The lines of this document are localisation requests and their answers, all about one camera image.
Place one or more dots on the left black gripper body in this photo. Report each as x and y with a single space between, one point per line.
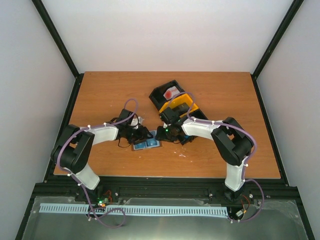
134 136

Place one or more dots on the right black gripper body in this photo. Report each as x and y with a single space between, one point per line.
167 135

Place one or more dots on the blue credit card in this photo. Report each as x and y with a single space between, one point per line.
139 146
152 143

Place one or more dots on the brown leather card holder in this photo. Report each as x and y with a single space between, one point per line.
153 132

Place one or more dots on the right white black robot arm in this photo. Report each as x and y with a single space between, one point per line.
233 143

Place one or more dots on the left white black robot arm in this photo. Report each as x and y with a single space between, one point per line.
72 150

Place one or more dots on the black card stack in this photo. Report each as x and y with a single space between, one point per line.
182 109

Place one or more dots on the black right card bin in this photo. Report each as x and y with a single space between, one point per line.
197 114

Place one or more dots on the black card bin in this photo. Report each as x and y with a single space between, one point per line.
197 114
160 95

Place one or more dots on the yellow middle card bin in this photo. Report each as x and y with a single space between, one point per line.
178 100

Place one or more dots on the black left card bin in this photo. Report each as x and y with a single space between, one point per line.
160 95

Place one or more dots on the red white credit card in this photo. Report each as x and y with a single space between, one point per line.
171 92

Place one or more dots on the small electronics board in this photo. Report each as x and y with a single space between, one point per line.
105 199

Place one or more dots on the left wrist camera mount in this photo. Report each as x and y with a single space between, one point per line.
136 122

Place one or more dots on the left black frame post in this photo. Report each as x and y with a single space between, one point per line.
49 24

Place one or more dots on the black frame post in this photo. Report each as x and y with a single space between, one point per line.
49 24
279 33

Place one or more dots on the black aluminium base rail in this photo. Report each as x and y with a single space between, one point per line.
209 190

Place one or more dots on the light blue cable duct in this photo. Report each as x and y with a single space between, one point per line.
137 210

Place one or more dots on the right black frame post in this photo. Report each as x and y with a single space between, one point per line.
279 33

